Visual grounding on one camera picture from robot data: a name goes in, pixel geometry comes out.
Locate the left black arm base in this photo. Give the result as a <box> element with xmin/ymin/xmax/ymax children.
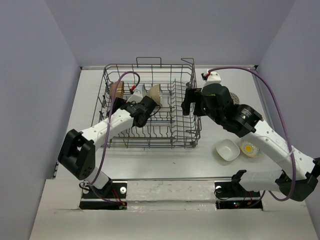
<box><xmin>78</xmin><ymin>181</ymin><xmax>128</xmax><ymax>211</ymax></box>

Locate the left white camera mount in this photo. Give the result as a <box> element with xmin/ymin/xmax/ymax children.
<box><xmin>127</xmin><ymin>88</ymin><xmax>143</xmax><ymax>103</ymax></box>

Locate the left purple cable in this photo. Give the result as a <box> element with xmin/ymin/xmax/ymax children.
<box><xmin>86</xmin><ymin>71</ymin><xmax>141</xmax><ymax>208</ymax></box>

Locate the dark geometric patterned bowl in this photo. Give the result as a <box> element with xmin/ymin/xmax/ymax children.
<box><xmin>230</xmin><ymin>92</ymin><xmax>240</xmax><ymax>105</ymax></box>

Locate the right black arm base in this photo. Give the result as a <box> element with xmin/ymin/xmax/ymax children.
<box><xmin>213</xmin><ymin>170</ymin><xmax>263</xmax><ymax>210</ymax></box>

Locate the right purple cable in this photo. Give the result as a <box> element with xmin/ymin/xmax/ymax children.
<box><xmin>209</xmin><ymin>66</ymin><xmax>298</xmax><ymax>208</ymax></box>

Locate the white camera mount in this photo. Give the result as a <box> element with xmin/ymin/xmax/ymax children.
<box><xmin>127</xmin><ymin>88</ymin><xmax>143</xmax><ymax>103</ymax></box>
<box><xmin>201</xmin><ymin>70</ymin><xmax>222</xmax><ymax>87</ymax></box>

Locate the purple cable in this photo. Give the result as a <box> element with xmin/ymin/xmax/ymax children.
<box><xmin>86</xmin><ymin>71</ymin><xmax>141</xmax><ymax>208</ymax></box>
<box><xmin>209</xmin><ymin>66</ymin><xmax>298</xmax><ymax>208</ymax></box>

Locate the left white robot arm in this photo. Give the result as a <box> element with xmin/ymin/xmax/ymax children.
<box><xmin>57</xmin><ymin>96</ymin><xmax>159</xmax><ymax>198</ymax></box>

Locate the yellow sun patterned bowl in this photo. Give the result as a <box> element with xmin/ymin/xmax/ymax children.
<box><xmin>239</xmin><ymin>139</ymin><xmax>264</xmax><ymax>158</ymax></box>

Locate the white square bowl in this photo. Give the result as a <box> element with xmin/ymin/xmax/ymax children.
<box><xmin>215</xmin><ymin>139</ymin><xmax>240</xmax><ymax>162</ymax></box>

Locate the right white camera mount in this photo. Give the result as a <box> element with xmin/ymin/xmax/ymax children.
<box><xmin>201</xmin><ymin>70</ymin><xmax>222</xmax><ymax>87</ymax></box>

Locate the brown wooden bowl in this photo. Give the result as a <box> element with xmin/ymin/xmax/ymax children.
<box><xmin>109</xmin><ymin>80</ymin><xmax>124</xmax><ymax>99</ymax></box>

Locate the grey wire dish rack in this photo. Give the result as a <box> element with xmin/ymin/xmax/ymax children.
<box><xmin>91</xmin><ymin>56</ymin><xmax>202</xmax><ymax>149</ymax></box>

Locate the white round bowl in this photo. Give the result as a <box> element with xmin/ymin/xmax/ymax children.
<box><xmin>148</xmin><ymin>84</ymin><xmax>162</xmax><ymax>107</ymax></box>
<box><xmin>135</xmin><ymin>84</ymin><xmax>148</xmax><ymax>97</ymax></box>

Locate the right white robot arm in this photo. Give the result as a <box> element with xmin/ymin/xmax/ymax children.
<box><xmin>181</xmin><ymin>83</ymin><xmax>320</xmax><ymax>202</ymax></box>

